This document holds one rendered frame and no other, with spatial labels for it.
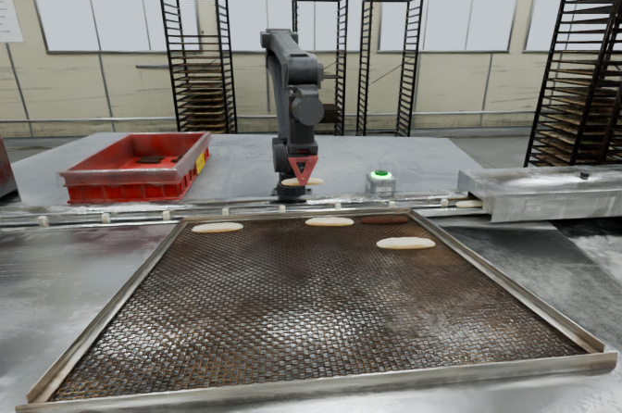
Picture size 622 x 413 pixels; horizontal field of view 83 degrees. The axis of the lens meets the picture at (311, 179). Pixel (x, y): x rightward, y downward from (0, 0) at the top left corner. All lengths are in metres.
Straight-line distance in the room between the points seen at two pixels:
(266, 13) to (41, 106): 3.33
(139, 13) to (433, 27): 3.96
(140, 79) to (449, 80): 4.43
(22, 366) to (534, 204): 0.96
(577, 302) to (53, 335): 0.78
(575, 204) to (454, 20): 4.89
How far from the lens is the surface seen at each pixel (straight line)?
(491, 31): 6.07
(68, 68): 5.87
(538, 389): 0.39
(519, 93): 6.45
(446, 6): 5.74
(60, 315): 0.53
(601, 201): 1.11
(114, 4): 5.58
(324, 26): 5.24
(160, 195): 1.10
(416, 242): 0.63
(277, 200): 0.93
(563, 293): 0.82
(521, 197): 0.96
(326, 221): 0.72
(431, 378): 0.36
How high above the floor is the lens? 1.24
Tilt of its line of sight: 21 degrees down
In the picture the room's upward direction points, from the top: straight up
